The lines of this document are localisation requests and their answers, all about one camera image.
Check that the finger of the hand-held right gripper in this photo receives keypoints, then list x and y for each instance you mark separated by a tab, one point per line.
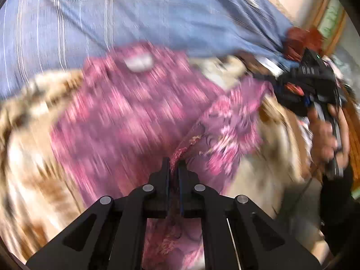
267	78

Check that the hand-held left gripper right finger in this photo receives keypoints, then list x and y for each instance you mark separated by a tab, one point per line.
182	185

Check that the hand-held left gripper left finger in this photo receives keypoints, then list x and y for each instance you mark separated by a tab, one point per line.
166	180

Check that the purple floral shirt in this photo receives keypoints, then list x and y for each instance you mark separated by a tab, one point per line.
126	118

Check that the person's right forearm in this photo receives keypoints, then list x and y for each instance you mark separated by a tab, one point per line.
337	202

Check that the person's right hand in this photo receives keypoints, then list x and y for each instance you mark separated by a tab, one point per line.
323	137

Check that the red plastic bag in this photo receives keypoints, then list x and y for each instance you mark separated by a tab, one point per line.
302	38

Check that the wooden framed picture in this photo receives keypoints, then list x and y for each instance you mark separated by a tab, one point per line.
332	17

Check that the beige leaf print blanket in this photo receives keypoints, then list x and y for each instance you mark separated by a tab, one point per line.
25	160

